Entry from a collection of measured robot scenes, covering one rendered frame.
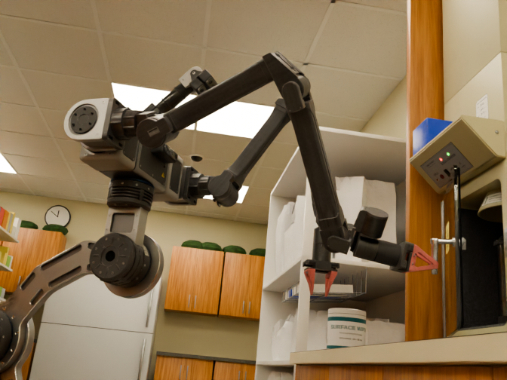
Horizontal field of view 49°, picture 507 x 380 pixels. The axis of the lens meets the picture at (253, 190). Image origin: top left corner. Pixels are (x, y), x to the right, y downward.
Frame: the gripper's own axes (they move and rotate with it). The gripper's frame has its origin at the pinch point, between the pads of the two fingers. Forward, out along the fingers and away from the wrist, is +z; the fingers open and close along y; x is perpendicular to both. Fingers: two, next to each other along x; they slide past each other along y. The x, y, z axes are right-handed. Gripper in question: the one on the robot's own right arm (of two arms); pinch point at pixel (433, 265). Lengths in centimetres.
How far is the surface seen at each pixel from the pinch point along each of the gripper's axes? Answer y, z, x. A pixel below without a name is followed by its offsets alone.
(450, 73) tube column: 26, 2, -64
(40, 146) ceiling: 361, -258, -69
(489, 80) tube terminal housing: 3, 6, -53
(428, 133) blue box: 15.2, -3.4, -38.7
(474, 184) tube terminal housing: 9.0, 9.5, -25.5
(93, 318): 456, -187, 75
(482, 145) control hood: -4.8, 4.8, -31.3
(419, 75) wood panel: 35, -5, -65
